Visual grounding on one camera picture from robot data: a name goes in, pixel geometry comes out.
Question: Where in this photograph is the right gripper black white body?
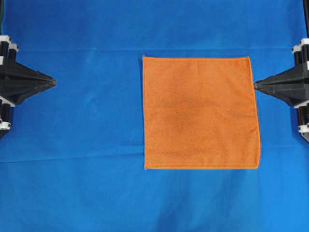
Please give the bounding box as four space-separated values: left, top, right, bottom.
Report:
292 38 309 143

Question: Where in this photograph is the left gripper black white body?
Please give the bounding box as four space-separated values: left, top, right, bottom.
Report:
0 35 19 138

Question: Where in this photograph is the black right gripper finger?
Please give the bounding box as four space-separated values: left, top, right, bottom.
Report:
254 86 309 106
254 62 309 88

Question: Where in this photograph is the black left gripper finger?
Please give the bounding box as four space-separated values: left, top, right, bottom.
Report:
0 59 56 85
0 83 56 106

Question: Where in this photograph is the orange towel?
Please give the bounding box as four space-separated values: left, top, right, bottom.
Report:
142 56 261 170

